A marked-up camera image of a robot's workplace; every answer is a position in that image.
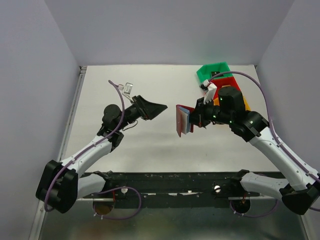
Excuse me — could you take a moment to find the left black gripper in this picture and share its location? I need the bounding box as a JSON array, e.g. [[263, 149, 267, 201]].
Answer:
[[116, 95, 167, 131]]

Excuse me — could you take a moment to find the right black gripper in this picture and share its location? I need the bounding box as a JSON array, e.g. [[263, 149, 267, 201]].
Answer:
[[185, 96, 233, 128]]

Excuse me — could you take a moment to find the red leather card holder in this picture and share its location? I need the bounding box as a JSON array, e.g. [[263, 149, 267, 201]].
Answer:
[[176, 104, 194, 137]]

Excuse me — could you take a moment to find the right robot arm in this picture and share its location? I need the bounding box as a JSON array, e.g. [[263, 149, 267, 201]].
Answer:
[[189, 86, 320, 215]]

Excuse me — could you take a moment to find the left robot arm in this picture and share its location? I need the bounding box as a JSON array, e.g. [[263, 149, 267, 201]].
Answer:
[[35, 95, 167, 214]]

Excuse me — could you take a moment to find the yellow plastic bin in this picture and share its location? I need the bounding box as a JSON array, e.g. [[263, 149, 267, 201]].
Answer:
[[213, 97, 251, 111]]

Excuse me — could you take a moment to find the red plastic bin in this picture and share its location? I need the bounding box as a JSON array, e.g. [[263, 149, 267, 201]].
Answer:
[[213, 76, 241, 92]]

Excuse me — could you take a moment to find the green plastic bin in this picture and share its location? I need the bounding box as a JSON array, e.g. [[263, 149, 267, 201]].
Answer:
[[196, 62, 230, 84]]

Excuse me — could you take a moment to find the black item in green bin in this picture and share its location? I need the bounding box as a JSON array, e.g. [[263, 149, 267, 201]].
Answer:
[[211, 71, 224, 78]]

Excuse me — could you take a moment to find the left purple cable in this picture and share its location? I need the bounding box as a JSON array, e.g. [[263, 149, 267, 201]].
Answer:
[[44, 79, 142, 221]]

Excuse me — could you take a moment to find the purple cable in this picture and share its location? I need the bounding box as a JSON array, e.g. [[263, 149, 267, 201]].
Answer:
[[44, 79, 142, 221], [208, 70, 320, 218]]

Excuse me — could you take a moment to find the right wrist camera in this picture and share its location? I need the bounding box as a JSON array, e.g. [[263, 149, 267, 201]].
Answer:
[[200, 79, 218, 104]]

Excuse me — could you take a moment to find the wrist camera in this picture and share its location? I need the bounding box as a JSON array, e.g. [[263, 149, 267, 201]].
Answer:
[[200, 79, 218, 104], [118, 82, 133, 96]]

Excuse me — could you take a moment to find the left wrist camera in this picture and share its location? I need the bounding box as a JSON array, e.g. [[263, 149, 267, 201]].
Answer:
[[118, 82, 133, 96]]

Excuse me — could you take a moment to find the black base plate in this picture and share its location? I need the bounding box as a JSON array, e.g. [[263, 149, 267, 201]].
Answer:
[[77, 171, 276, 210]]

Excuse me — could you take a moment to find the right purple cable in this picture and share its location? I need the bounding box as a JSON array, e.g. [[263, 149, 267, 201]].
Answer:
[[208, 70, 320, 218]]

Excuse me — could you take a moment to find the aluminium left side rail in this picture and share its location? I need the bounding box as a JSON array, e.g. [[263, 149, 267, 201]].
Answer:
[[56, 66, 88, 162]]

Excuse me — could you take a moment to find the aluminium rail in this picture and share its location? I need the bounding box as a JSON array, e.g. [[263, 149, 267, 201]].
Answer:
[[76, 192, 272, 203], [56, 66, 88, 162]]

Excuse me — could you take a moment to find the aluminium front rail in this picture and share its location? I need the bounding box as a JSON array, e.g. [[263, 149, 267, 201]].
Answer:
[[76, 192, 272, 203]]

